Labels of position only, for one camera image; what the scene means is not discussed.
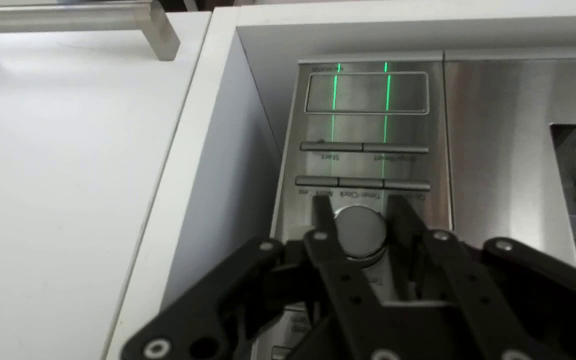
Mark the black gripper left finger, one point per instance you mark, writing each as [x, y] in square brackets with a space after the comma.
[235, 293]

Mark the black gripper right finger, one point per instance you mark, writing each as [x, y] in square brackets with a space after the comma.
[515, 293]

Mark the round silver microwave knob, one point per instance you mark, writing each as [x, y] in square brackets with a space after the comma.
[362, 231]

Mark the stainless steel microwave oven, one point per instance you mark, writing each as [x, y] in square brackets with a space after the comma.
[189, 201]

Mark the stainless steel microwave body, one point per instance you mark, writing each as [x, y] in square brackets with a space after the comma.
[369, 132]

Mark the narrow white cabinet door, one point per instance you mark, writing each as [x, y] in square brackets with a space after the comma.
[49, 201]

